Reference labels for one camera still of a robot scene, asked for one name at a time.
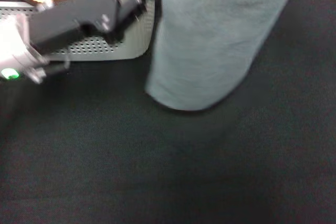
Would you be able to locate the grey perforated storage box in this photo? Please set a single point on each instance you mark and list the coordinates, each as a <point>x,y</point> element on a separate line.
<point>136,40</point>

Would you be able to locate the silver knurled connector plug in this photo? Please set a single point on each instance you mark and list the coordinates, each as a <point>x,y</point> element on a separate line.
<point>44,5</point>

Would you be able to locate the black tablecloth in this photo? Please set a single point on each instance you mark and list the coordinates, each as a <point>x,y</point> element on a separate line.
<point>157,169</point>

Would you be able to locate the grey orange black-trimmed towel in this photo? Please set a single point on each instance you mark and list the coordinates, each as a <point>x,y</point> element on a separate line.
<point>210,37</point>

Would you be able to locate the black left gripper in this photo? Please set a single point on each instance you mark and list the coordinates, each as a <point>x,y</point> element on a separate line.
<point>73,11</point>

